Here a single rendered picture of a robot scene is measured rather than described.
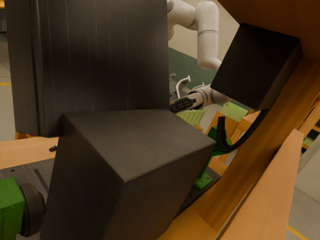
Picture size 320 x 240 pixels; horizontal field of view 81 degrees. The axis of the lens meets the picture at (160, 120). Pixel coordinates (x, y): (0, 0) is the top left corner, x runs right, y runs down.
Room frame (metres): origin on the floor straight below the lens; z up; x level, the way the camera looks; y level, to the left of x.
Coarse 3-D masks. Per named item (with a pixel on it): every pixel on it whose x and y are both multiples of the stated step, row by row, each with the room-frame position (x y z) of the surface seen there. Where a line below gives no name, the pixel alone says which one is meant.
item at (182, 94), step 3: (186, 81) 1.99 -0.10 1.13; (180, 84) 1.99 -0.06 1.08; (183, 84) 1.98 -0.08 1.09; (180, 87) 1.97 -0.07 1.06; (180, 90) 1.95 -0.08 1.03; (174, 93) 1.95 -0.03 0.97; (180, 93) 1.93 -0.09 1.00; (183, 93) 1.92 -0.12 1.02; (186, 93) 1.91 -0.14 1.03; (171, 96) 1.94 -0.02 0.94; (174, 96) 1.93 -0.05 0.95; (177, 96) 1.92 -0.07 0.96; (180, 96) 1.91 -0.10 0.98; (183, 96) 1.90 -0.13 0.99; (171, 99) 1.86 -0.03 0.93; (174, 99) 1.91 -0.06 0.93
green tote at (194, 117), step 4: (180, 112) 1.54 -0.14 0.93; (184, 112) 1.54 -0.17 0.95; (188, 112) 1.59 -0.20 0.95; (192, 112) 1.65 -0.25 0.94; (196, 112) 1.72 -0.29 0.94; (200, 112) 1.78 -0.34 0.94; (204, 112) 1.85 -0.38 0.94; (180, 116) 1.53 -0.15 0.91; (184, 116) 1.57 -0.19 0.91; (188, 116) 1.62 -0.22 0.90; (192, 116) 1.69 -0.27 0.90; (196, 116) 1.74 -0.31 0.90; (200, 116) 1.81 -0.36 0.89; (188, 120) 1.65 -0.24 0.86; (192, 120) 1.72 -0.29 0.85; (196, 120) 1.78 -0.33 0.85; (200, 120) 1.85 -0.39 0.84; (192, 124) 1.74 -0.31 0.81; (196, 124) 1.81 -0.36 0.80
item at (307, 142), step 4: (316, 104) 5.70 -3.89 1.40; (252, 112) 6.79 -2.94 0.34; (308, 116) 6.08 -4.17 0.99; (304, 120) 5.93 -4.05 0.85; (312, 128) 5.57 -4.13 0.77; (316, 128) 5.53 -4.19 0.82; (304, 140) 5.64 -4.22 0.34; (308, 140) 5.60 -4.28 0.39; (312, 140) 5.87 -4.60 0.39; (304, 144) 5.56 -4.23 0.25; (308, 144) 5.57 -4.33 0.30
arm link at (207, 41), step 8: (200, 32) 0.90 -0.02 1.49; (208, 32) 0.89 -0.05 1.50; (216, 32) 0.90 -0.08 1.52; (200, 40) 0.89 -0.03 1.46; (208, 40) 0.87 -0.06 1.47; (216, 40) 0.89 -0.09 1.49; (200, 48) 0.88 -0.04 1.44; (208, 48) 0.86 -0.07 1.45; (216, 48) 0.88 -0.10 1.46; (200, 56) 0.86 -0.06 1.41; (208, 56) 0.85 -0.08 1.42; (216, 56) 0.86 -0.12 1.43; (200, 64) 0.86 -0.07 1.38; (208, 64) 0.83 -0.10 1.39; (216, 64) 0.80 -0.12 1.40; (216, 96) 0.76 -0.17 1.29; (224, 96) 0.75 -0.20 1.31
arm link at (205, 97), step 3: (192, 90) 0.77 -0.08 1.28; (195, 90) 0.76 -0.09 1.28; (198, 90) 0.76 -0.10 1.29; (201, 90) 0.76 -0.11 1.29; (201, 93) 0.75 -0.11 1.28; (204, 93) 0.76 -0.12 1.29; (204, 96) 0.75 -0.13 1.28; (204, 99) 0.74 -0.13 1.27; (207, 99) 0.76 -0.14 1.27; (204, 102) 0.74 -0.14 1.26; (204, 105) 0.75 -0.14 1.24; (201, 108) 0.75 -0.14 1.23
